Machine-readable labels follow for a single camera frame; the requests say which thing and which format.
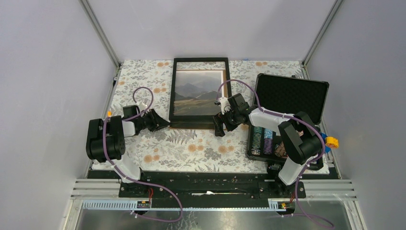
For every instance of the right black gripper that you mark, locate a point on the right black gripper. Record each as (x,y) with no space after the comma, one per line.
(218,120)

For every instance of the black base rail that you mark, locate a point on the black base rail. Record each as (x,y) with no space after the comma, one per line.
(209,189)

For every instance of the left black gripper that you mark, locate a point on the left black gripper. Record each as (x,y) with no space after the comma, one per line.
(157,122)

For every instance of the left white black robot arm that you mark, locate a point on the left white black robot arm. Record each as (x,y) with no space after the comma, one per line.
(106,139)

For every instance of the yellow blue tape dispenser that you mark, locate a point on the yellow blue tape dispenser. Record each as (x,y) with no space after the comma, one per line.
(330,142)

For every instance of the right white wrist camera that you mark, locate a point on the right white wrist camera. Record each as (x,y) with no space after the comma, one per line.
(224,105)

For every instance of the floral table mat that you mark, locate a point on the floral table mat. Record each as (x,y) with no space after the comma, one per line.
(189,150)

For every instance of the grey slotted cable duct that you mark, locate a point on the grey slotted cable duct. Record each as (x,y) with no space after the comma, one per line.
(141,205)

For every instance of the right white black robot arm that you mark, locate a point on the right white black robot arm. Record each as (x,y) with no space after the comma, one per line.
(302,141)

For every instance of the mountain landscape photo print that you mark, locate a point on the mountain landscape photo print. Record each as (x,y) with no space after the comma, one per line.
(196,92)

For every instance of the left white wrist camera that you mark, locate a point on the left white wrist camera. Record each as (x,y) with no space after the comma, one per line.
(143,107)

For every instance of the black poker chip case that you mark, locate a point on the black poker chip case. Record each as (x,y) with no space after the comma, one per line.
(284,95)

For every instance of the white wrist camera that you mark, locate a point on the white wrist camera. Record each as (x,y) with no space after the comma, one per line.
(143,107)
(224,105)

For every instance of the black picture frame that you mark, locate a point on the black picture frame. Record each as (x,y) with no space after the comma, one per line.
(197,63)

